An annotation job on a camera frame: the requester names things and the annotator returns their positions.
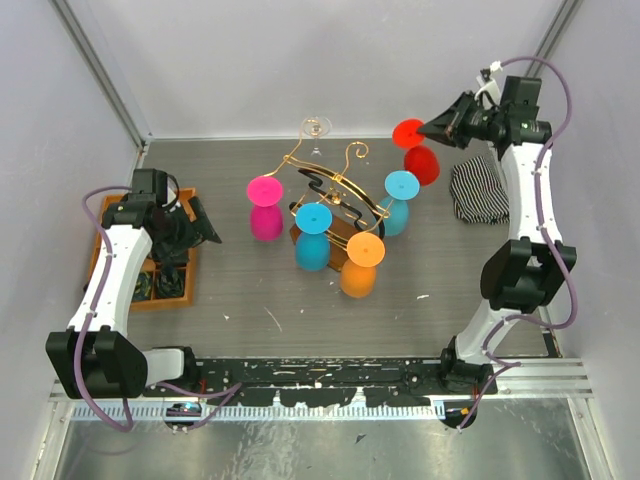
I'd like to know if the blue wine glass front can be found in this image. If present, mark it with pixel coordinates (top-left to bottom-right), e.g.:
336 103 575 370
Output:
295 203 333 272

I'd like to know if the light blue wine glass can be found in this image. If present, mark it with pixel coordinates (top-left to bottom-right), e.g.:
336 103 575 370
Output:
379 170 421 236

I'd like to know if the rolled green patterned tie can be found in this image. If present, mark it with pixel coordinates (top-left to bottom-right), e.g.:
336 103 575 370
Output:
132 271 158 303

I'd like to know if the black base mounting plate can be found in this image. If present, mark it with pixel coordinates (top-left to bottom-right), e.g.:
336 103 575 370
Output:
171 357 494 408

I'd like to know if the aluminium front rail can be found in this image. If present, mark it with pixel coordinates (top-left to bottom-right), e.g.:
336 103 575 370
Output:
48 357 594 421

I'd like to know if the pink wine glass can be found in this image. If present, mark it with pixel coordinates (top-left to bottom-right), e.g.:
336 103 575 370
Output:
247 176 283 242

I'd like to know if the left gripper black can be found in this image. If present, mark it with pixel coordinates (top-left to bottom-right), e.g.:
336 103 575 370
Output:
155 195 220 265

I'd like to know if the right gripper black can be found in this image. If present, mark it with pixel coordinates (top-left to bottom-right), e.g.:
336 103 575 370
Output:
414 90 502 150

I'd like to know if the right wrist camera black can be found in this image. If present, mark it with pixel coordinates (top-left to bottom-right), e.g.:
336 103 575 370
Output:
499 76 542 119

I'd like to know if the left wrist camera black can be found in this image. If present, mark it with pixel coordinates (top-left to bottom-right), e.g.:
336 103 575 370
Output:
128 169 179 209

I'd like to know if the wooden compartment tray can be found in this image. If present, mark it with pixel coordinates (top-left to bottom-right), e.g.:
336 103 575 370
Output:
86 187 198 312

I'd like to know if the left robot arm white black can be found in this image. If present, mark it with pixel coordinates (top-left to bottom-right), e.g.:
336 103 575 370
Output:
45 190 220 399

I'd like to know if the red wine glass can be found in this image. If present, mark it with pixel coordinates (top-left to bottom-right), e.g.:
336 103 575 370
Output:
392 118 441 186

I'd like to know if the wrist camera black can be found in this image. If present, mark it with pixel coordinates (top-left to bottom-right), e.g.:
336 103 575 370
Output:
499 76 542 119
128 169 179 209

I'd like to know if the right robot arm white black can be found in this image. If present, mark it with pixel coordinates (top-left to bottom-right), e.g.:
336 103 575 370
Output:
418 91 577 394

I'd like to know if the gold wire wine glass rack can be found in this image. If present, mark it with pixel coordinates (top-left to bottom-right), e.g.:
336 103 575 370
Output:
260 123 387 272

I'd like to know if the clear wine glass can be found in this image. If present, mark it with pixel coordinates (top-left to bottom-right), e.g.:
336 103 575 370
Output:
302 116 332 158

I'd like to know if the orange wine glass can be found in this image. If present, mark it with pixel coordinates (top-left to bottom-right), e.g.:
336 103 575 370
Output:
340 232 386 299

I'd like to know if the striped black white cloth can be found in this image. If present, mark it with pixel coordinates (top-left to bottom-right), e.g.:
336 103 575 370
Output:
449 156 509 225

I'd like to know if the rolled dark floral tie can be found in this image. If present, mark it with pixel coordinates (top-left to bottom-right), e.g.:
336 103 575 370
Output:
154 266 186 299

